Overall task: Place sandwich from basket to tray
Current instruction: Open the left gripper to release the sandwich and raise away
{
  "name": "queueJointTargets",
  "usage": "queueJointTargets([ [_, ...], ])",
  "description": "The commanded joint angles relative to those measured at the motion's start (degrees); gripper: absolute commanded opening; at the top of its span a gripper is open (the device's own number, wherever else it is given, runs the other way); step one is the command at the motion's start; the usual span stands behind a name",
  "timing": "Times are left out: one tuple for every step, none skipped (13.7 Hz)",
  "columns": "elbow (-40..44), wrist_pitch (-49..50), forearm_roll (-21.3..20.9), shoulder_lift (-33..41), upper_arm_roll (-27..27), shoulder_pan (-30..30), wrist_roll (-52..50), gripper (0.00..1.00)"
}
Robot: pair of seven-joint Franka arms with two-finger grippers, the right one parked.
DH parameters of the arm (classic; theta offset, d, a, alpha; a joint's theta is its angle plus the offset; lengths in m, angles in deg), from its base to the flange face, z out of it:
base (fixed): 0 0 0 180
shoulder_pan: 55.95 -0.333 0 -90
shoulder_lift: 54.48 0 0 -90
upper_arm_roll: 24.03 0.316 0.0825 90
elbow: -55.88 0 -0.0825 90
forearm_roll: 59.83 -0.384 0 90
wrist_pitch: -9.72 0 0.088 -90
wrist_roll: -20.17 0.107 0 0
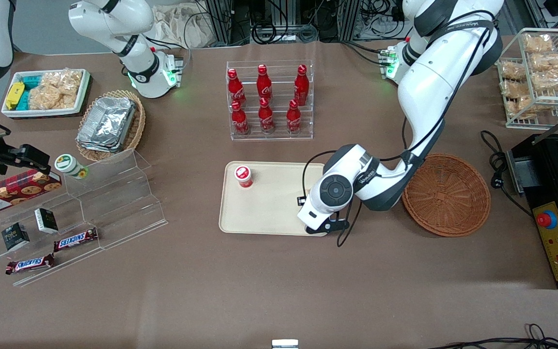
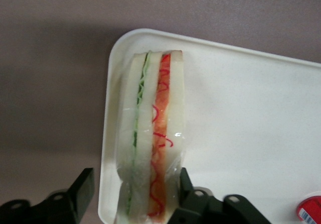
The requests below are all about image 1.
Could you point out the clear acrylic stepped shelf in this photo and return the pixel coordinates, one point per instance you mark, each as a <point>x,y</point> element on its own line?
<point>124,208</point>

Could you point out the teal snack packet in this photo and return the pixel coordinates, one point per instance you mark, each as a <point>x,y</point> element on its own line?
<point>23,101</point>
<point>31,81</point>

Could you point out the red-lidded small cup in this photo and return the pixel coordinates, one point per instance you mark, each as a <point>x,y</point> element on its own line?
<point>243,176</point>

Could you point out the oval light wicker basket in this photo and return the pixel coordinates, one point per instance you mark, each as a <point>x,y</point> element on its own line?
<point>137,131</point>

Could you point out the beige cloth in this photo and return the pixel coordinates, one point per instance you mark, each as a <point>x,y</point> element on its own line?
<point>172,26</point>

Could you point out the small white device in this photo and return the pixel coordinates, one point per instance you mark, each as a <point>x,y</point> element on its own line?
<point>285,344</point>

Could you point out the yellow snack packet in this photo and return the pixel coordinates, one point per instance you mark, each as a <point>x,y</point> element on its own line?
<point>14,94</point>

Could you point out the small black carton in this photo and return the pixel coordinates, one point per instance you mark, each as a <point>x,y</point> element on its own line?
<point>15,237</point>
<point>46,221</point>

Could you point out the aluminium frame profile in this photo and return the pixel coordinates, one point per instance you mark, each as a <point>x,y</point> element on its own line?
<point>350,19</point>
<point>218,22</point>
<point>538,12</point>

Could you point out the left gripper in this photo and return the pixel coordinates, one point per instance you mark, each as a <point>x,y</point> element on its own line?
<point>301,200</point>

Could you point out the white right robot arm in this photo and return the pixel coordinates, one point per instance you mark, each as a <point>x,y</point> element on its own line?
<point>129,63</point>

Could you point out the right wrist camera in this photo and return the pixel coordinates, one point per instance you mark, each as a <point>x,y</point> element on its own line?
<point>32,157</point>

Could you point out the round brown wicker basket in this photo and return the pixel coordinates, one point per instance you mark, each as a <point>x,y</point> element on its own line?
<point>448,198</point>

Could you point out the clear acrylic bottle rack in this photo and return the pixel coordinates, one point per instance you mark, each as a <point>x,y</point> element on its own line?
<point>281,136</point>

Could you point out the red tartan cookie box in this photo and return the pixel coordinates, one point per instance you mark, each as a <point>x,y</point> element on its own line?
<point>12,191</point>

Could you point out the bagged pastry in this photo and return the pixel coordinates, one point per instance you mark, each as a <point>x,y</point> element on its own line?
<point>551,80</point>
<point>513,71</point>
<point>549,62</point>
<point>515,89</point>
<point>537,43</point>
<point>521,106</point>

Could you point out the black appliance housing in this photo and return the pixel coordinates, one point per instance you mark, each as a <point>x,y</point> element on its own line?
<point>545,174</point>

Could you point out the clear bag of crackers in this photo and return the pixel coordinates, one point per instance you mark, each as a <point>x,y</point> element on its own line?
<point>51,99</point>
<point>63,78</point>

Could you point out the aluminium foil containers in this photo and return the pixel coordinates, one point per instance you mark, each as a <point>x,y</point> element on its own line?
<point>107,123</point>

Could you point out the beige plastic tray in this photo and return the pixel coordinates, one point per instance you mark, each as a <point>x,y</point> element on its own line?
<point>269,208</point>

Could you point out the white rectangular snack tray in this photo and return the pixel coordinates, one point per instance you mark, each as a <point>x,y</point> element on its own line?
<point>83,92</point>

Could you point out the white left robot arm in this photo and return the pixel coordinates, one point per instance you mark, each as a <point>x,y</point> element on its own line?
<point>434,82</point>

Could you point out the brown Snickers bar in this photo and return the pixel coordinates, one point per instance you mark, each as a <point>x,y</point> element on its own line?
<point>75,239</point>
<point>30,264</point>

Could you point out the green-lidded white cup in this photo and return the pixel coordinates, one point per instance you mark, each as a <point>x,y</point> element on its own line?
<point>68,166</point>

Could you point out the red cola bottle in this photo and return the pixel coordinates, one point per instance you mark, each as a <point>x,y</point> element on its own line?
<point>293,120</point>
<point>266,118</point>
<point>240,121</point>
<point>301,87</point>
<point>236,89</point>
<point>264,85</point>

